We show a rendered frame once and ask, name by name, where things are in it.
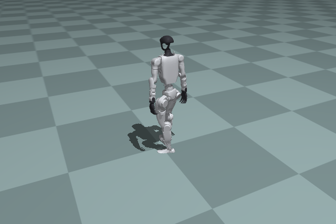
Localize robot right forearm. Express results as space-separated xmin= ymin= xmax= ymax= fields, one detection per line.
xmin=180 ymin=74 xmax=187 ymax=91

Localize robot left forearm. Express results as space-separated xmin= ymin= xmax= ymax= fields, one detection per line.
xmin=149 ymin=78 xmax=156 ymax=101

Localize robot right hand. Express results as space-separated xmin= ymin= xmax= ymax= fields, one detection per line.
xmin=180 ymin=88 xmax=187 ymax=103

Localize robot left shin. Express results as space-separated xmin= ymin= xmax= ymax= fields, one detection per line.
xmin=162 ymin=125 xmax=172 ymax=151

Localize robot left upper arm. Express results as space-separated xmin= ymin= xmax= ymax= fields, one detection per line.
xmin=151 ymin=57 xmax=161 ymax=83

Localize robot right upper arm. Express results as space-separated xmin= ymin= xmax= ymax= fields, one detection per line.
xmin=177 ymin=54 xmax=185 ymax=77

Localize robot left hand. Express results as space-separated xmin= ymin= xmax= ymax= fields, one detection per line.
xmin=149 ymin=97 xmax=158 ymax=115

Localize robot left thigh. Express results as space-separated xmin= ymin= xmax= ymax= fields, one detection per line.
xmin=155 ymin=95 xmax=172 ymax=129

